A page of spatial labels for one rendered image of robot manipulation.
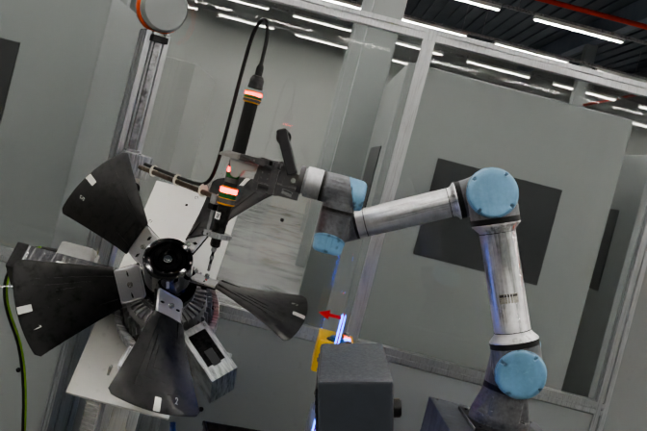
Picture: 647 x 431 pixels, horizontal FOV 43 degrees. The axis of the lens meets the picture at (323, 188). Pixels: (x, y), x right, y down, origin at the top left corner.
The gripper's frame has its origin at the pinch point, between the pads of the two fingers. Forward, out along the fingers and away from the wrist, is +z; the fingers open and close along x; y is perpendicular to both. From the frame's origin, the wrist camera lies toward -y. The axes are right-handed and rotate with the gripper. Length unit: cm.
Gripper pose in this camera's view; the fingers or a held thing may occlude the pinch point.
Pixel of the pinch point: (226, 151)
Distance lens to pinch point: 203.8
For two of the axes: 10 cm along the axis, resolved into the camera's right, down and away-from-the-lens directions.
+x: 0.1, -0.3, 10.0
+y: -2.5, 9.7, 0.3
